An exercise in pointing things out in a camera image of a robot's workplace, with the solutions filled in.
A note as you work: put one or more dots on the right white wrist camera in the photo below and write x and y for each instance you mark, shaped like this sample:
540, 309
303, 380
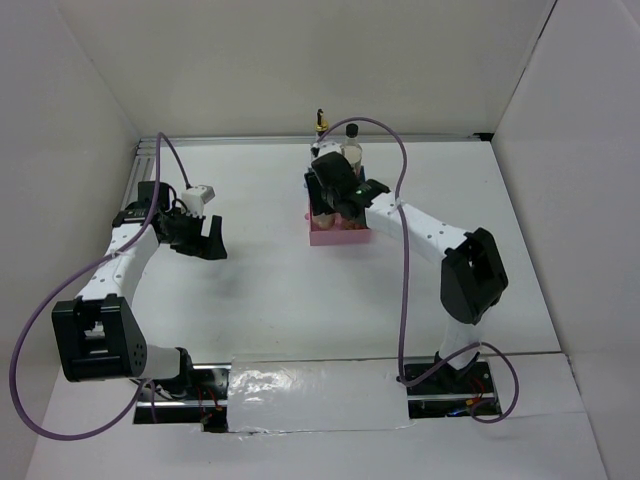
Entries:
319, 149

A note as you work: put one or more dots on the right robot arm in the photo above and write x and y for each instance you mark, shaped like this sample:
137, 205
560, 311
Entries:
472, 274

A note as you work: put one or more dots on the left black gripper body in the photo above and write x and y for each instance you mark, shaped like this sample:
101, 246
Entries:
185, 234

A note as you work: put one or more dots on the soy sauce bottle red label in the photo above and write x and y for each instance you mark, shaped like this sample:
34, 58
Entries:
351, 148

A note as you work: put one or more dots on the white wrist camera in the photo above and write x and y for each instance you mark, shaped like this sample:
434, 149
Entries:
319, 149
195, 198

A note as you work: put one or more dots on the aluminium rail frame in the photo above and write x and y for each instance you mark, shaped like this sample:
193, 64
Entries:
472, 280

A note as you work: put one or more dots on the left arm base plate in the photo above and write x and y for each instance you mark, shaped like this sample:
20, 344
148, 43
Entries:
201, 403

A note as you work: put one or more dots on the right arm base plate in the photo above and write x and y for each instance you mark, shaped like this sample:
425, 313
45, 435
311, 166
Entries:
439, 397

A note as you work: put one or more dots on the spice jar pink cap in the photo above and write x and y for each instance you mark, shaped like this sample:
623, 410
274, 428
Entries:
324, 221

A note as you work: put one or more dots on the blue plastic drawer box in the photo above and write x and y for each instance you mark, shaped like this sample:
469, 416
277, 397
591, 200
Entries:
361, 176

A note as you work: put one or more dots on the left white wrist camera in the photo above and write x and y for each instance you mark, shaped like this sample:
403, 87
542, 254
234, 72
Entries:
195, 198

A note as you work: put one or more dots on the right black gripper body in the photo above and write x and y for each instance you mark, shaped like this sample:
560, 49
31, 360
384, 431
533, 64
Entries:
329, 196

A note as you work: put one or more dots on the glass oil bottle gold spout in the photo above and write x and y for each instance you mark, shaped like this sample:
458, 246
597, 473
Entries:
321, 125

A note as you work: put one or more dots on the pink plastic drawer box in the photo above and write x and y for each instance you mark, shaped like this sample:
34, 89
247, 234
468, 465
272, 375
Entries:
336, 235

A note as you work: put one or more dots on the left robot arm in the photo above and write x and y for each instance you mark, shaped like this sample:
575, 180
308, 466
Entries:
97, 334

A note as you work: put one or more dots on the round spice jar black cap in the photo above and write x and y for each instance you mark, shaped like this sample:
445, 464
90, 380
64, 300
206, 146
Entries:
354, 224

